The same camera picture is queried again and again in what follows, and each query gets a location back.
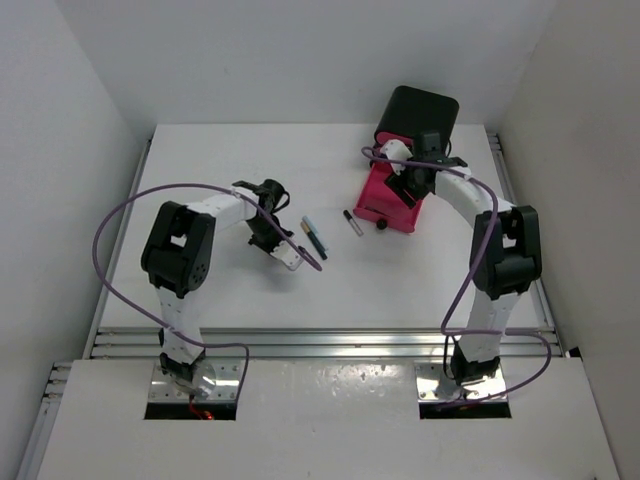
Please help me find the metal base plate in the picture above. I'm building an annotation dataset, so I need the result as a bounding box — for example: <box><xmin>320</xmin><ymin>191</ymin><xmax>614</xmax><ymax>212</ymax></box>
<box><xmin>415</xmin><ymin>362</ymin><xmax>506</xmax><ymax>404</ymax></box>
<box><xmin>147</xmin><ymin>359</ymin><xmax>241</xmax><ymax>404</ymax></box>

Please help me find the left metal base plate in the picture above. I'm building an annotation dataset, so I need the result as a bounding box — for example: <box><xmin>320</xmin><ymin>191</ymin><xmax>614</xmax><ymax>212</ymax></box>
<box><xmin>147</xmin><ymin>359</ymin><xmax>241</xmax><ymax>404</ymax></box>

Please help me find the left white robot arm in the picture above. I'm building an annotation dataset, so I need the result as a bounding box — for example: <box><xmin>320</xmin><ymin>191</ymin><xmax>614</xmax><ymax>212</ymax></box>
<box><xmin>141</xmin><ymin>179</ymin><xmax>302</xmax><ymax>388</ymax></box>

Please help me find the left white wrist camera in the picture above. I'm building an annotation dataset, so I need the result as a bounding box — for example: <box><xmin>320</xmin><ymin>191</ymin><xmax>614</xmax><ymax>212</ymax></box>
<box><xmin>270</xmin><ymin>241</ymin><xmax>304</xmax><ymax>271</ymax></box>

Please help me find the light blue black pen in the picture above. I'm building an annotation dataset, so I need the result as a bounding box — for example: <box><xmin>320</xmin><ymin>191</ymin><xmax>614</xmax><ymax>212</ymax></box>
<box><xmin>302</xmin><ymin>216</ymin><xmax>328</xmax><ymax>260</ymax></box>

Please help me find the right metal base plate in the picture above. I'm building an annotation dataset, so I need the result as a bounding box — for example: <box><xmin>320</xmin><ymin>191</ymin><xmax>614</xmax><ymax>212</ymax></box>
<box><xmin>415</xmin><ymin>362</ymin><xmax>506</xmax><ymax>404</ymax></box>

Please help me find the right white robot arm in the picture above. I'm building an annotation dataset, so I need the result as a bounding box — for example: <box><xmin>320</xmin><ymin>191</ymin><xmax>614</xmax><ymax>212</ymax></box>
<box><xmin>380</xmin><ymin>133</ymin><xmax>542</xmax><ymax>385</ymax></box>

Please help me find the aluminium frame rail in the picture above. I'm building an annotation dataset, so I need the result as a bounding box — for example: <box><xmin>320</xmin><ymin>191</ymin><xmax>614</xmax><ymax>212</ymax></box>
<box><xmin>84</xmin><ymin>327</ymin><xmax>566</xmax><ymax>360</ymax></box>

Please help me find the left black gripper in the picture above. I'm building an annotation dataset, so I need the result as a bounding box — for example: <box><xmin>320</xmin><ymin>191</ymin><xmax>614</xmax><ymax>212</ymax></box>
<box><xmin>246</xmin><ymin>218</ymin><xmax>294</xmax><ymax>259</ymax></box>

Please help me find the black mascara tube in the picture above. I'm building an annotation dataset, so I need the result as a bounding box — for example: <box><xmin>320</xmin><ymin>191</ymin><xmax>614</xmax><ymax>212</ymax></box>
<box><xmin>343</xmin><ymin>210</ymin><xmax>364</xmax><ymax>237</ymax></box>

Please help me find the brown gold makeup pencil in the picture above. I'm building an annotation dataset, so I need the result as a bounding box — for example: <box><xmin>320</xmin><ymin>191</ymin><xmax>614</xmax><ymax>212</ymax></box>
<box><xmin>300</xmin><ymin>221</ymin><xmax>317</xmax><ymax>240</ymax></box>

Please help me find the black drawer cabinet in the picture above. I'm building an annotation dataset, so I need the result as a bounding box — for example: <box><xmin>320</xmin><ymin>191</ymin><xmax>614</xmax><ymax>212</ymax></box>
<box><xmin>374</xmin><ymin>85</ymin><xmax>459</xmax><ymax>151</ymax></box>

